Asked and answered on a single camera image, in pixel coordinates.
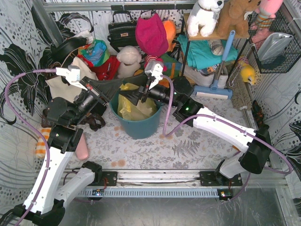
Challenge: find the pink rolled towel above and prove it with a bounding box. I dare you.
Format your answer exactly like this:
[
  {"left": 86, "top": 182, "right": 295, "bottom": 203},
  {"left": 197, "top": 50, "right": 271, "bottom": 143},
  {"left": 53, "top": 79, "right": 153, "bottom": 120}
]
[{"left": 75, "top": 134, "right": 89, "bottom": 161}]

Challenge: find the wooden black frame shelf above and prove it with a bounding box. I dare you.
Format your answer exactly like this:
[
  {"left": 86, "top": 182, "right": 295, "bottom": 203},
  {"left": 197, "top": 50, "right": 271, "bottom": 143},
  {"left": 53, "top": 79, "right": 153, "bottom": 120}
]
[{"left": 177, "top": 13, "right": 234, "bottom": 85}]

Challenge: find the cream plush lamb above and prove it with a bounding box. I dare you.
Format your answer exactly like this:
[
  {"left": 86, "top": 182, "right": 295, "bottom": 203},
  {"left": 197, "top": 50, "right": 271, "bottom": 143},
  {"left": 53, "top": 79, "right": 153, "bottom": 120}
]
[{"left": 117, "top": 46, "right": 142, "bottom": 79}]

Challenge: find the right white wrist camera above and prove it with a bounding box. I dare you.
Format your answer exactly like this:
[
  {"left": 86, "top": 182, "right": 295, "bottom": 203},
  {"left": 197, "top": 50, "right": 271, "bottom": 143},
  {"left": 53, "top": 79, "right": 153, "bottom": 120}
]
[{"left": 144, "top": 60, "right": 164, "bottom": 89}]

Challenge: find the grey patterned ball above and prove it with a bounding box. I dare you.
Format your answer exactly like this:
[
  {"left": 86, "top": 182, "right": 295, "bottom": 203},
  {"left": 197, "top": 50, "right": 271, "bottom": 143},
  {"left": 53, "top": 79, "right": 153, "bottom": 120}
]
[{"left": 209, "top": 40, "right": 224, "bottom": 56}]

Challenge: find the teal trash bin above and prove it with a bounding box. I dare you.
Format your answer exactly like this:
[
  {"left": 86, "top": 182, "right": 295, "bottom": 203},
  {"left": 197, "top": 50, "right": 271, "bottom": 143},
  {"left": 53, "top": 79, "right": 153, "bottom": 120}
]
[{"left": 110, "top": 83, "right": 163, "bottom": 139}]

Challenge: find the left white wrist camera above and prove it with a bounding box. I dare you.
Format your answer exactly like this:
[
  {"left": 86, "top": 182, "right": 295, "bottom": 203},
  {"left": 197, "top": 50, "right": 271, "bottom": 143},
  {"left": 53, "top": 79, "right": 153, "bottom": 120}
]
[{"left": 56, "top": 65, "right": 87, "bottom": 90}]

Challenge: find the orange white checkered towel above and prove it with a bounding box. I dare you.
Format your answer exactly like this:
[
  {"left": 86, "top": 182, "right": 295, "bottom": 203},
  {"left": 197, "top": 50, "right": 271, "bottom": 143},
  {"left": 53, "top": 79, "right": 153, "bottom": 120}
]
[{"left": 35, "top": 128, "right": 51, "bottom": 158}]

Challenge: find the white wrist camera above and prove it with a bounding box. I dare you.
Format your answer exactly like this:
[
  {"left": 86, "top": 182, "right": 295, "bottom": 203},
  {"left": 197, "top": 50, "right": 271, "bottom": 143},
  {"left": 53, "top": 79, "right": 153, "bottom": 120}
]
[
  {"left": 144, "top": 60, "right": 164, "bottom": 89},
  {"left": 56, "top": 65, "right": 87, "bottom": 90}
]

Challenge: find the red cloth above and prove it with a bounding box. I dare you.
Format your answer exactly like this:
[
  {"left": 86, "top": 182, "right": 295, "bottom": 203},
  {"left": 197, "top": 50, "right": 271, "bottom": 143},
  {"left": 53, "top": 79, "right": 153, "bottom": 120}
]
[{"left": 90, "top": 55, "right": 120, "bottom": 81}]

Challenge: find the black leather handbag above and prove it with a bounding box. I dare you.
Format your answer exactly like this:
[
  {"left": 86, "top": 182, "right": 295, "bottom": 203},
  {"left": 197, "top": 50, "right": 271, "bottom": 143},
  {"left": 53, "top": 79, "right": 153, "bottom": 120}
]
[{"left": 107, "top": 10, "right": 138, "bottom": 53}]

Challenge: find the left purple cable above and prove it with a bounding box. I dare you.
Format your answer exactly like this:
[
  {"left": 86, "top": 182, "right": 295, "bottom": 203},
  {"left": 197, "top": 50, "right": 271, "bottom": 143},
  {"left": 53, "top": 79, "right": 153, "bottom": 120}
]
[{"left": 4, "top": 68, "right": 58, "bottom": 226}]

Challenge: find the teal folded cloth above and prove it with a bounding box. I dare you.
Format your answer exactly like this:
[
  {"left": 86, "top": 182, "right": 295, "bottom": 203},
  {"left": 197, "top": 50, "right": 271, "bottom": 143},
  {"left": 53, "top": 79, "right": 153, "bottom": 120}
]
[{"left": 177, "top": 34, "right": 238, "bottom": 70}]

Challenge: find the magenta cloth bag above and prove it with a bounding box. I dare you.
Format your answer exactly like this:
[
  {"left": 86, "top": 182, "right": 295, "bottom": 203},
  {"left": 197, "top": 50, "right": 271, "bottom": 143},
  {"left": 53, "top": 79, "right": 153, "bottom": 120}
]
[{"left": 135, "top": 13, "right": 168, "bottom": 57}]

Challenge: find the pink white plush doll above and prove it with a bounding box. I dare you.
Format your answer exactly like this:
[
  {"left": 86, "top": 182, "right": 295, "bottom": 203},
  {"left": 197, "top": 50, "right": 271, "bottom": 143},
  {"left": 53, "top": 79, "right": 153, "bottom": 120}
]
[{"left": 144, "top": 55, "right": 163, "bottom": 68}]

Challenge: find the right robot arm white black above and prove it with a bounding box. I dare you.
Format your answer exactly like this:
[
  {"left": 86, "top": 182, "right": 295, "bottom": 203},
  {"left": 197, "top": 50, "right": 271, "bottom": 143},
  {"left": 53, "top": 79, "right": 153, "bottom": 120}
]
[{"left": 120, "top": 77, "right": 271, "bottom": 186}]

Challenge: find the colourful printed bag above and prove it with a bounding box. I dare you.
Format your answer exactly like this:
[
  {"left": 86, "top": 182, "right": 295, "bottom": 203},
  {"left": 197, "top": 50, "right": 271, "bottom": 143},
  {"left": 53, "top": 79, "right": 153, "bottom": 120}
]
[{"left": 77, "top": 40, "right": 110, "bottom": 68}]

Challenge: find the black hat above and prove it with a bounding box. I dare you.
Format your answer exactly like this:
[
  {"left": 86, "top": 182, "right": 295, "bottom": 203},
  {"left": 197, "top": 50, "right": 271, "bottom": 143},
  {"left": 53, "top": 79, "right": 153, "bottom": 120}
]
[{"left": 50, "top": 37, "right": 87, "bottom": 63}]

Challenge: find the brown patterned strap bag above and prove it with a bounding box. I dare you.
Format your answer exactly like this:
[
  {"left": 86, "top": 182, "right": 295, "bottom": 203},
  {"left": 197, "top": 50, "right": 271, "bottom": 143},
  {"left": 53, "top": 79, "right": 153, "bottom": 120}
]
[{"left": 41, "top": 109, "right": 106, "bottom": 131}]

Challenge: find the yellow plush toy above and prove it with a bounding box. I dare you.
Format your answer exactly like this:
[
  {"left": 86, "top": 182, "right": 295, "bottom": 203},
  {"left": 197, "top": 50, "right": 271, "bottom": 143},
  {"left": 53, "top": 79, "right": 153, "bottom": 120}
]
[{"left": 238, "top": 59, "right": 256, "bottom": 85}]

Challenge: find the pink plush toy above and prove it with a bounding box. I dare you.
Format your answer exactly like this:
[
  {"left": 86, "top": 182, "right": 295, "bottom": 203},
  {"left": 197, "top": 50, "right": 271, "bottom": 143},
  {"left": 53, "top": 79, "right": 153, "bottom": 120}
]
[{"left": 254, "top": 0, "right": 283, "bottom": 24}]

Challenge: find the brown plush dog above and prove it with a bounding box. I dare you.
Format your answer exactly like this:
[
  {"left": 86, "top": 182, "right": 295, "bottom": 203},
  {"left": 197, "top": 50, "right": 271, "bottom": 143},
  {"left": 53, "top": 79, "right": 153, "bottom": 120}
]
[{"left": 217, "top": 0, "right": 261, "bottom": 37}]

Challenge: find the metal base rail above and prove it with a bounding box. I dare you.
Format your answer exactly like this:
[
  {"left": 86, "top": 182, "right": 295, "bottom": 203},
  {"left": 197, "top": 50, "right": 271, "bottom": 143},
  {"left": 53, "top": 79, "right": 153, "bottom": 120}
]
[{"left": 57, "top": 169, "right": 288, "bottom": 202}]

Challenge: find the purple cable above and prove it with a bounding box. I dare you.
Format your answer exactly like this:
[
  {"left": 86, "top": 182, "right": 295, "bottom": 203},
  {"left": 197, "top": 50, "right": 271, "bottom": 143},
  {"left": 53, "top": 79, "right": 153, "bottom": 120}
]
[
  {"left": 161, "top": 75, "right": 293, "bottom": 203},
  {"left": 4, "top": 68, "right": 58, "bottom": 226}
]

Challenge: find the rainbow striped cloth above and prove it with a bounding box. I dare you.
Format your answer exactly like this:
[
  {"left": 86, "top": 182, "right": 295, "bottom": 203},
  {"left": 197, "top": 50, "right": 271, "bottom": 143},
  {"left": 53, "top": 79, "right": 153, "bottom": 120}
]
[{"left": 134, "top": 53, "right": 183, "bottom": 80}]

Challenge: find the white sneaker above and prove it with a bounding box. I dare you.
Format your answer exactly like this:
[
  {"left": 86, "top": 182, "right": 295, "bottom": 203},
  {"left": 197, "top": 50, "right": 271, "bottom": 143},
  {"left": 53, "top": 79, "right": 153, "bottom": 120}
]
[
  {"left": 184, "top": 66, "right": 214, "bottom": 87},
  {"left": 217, "top": 66, "right": 229, "bottom": 89}
]

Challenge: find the white grey plush dog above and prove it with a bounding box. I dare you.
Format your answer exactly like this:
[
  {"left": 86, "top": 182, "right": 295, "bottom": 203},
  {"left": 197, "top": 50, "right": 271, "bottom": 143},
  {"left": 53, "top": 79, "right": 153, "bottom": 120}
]
[{"left": 187, "top": 0, "right": 224, "bottom": 37}]

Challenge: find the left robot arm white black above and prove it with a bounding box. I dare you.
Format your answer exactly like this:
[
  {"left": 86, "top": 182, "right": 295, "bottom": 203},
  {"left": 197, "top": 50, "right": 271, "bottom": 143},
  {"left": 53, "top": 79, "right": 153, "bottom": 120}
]
[{"left": 13, "top": 77, "right": 123, "bottom": 226}]

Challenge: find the yellow trash bag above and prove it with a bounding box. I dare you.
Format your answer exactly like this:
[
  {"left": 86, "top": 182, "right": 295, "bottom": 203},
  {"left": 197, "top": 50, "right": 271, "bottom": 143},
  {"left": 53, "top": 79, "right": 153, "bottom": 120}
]
[{"left": 118, "top": 94, "right": 158, "bottom": 121}]

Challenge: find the black wire basket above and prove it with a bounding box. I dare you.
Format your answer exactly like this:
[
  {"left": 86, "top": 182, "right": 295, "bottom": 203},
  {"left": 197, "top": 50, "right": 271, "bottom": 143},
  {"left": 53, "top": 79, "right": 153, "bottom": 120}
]
[{"left": 248, "top": 11, "right": 301, "bottom": 73}]

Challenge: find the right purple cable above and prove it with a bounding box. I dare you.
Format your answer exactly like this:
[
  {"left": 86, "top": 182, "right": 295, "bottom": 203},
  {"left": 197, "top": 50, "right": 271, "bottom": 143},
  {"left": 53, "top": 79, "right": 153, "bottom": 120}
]
[{"left": 161, "top": 75, "right": 293, "bottom": 203}]

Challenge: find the orange plush toy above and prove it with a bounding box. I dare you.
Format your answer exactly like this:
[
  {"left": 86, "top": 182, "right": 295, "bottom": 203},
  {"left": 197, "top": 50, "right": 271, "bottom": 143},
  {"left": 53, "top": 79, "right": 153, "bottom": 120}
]
[{"left": 163, "top": 20, "right": 176, "bottom": 52}]

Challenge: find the white sneaker right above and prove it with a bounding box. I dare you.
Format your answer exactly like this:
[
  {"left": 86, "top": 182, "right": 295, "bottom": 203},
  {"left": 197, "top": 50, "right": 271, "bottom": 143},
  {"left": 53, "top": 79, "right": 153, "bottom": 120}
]
[{"left": 217, "top": 66, "right": 229, "bottom": 89}]

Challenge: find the white sneaker left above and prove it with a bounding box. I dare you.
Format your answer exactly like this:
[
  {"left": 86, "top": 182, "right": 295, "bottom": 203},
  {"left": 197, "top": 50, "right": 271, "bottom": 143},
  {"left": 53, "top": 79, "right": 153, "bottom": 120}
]
[{"left": 184, "top": 66, "right": 214, "bottom": 87}]

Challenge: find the cream canvas tote bag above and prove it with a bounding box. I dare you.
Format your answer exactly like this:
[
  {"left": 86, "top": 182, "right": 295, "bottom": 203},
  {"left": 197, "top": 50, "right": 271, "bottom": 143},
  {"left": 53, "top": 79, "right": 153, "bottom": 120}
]
[{"left": 46, "top": 56, "right": 98, "bottom": 103}]

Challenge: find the dark patterned cloth right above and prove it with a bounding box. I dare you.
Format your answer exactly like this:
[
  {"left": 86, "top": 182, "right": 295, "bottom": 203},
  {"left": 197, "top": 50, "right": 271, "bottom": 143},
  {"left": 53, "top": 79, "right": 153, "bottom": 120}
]
[{"left": 251, "top": 100, "right": 269, "bottom": 129}]

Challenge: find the blue floor mop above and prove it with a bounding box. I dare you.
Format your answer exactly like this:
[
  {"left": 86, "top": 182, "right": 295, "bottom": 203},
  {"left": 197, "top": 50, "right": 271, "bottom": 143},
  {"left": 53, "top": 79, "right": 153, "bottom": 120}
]
[{"left": 193, "top": 30, "right": 236, "bottom": 99}]

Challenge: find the metal pole with handle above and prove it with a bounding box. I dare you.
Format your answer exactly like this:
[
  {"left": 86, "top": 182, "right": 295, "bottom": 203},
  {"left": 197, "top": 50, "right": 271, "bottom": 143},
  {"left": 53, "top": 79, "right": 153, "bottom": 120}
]
[{"left": 240, "top": 106, "right": 253, "bottom": 128}]

